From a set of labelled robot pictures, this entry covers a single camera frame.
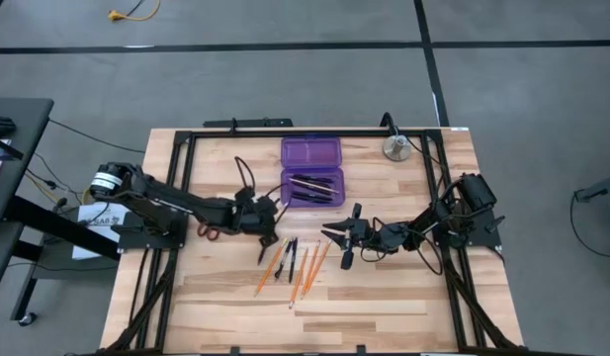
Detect grey stand foot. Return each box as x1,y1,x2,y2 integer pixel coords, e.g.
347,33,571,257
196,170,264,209
573,171,610,219

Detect black floor cable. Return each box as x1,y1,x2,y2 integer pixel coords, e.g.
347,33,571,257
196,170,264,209
568,190,610,260
47,118,148,154

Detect black curved bracket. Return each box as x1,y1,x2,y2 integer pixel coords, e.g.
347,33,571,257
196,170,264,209
379,111,400,139

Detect white paper sheet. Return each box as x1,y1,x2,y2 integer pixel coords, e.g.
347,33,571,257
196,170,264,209
70,199,135,261

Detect yellow floor cable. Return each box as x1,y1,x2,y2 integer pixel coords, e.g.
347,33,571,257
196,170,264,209
107,0,162,24

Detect round metal stand base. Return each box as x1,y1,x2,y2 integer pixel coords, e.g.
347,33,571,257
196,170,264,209
382,133,413,163

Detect black object on desk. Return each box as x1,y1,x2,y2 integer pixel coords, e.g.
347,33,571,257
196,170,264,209
0,114,18,143

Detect black bar with clamp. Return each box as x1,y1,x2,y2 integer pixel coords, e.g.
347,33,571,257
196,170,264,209
202,117,295,135

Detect purple plastic pencil box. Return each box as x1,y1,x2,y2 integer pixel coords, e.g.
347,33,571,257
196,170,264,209
279,133,346,209

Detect red-handled scissors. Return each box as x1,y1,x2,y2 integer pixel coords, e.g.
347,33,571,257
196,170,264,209
197,222,220,242

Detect black desk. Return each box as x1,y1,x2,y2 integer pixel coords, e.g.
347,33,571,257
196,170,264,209
0,97,55,224

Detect orange pencil with yellow eraser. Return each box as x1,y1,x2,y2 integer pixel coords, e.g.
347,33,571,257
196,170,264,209
253,236,290,299

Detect black desk leg frame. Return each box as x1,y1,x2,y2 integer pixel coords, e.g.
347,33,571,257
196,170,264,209
0,195,121,327

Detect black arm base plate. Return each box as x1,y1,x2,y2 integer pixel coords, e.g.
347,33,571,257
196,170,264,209
429,205,503,248
111,211,190,250

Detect black aluminium table frame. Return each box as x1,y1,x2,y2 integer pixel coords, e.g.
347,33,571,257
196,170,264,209
101,127,526,356

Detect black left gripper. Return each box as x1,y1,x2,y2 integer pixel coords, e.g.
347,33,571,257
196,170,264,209
229,188,281,250

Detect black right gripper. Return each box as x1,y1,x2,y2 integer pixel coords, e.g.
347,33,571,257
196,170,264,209
321,202,385,271

